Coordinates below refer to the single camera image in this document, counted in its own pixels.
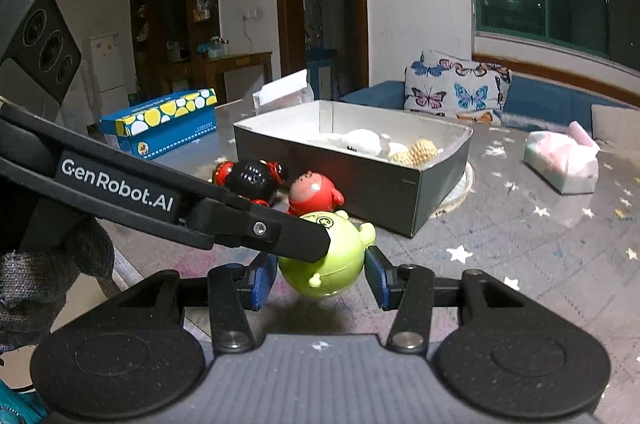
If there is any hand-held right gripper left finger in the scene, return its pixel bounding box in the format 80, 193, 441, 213
121, 253, 279, 353

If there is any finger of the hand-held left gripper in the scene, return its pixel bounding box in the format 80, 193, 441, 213
172, 185, 332, 263

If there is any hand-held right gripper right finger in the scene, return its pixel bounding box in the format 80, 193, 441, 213
366, 248, 522, 353

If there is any green round toy figure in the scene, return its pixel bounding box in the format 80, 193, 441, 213
277, 210, 377, 301

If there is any grey cardboard box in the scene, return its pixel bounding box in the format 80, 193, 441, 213
233, 100, 474, 238

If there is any person's left hand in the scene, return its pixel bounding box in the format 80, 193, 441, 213
0, 216, 116, 355

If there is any red round toy figure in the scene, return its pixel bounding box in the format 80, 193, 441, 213
287, 172, 347, 219

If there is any black and red toy figure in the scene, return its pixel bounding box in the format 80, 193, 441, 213
211, 158, 289, 209

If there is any blue dotted tissue box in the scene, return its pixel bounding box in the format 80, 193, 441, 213
100, 88, 219, 161

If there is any white refrigerator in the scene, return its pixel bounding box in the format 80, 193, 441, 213
89, 32, 130, 125

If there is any dark wooden cabinet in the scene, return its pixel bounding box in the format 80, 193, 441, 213
129, 0, 220, 100

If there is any white round plate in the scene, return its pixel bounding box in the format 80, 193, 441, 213
429, 161, 476, 218

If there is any white plush toy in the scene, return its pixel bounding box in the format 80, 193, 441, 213
320, 129, 409, 159

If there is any beige textured toy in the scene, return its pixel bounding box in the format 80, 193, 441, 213
389, 139, 441, 167

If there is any white paper bag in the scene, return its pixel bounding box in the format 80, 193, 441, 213
252, 68, 315, 115

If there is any wooden side table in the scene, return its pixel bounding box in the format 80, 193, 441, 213
160, 51, 274, 105

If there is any blue stool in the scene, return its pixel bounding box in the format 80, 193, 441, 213
304, 48, 337, 98

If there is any butterfly print pillow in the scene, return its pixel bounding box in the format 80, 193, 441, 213
402, 50, 513, 125

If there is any pink tissue pack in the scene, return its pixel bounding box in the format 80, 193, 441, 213
523, 121, 601, 196

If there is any blue sofa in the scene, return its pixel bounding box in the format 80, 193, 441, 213
339, 71, 640, 135

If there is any beige cushion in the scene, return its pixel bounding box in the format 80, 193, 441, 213
590, 104, 640, 151

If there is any green framed window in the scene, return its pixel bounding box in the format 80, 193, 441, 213
469, 0, 640, 73

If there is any brown door frame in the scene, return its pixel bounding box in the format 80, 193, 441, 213
273, 0, 370, 103

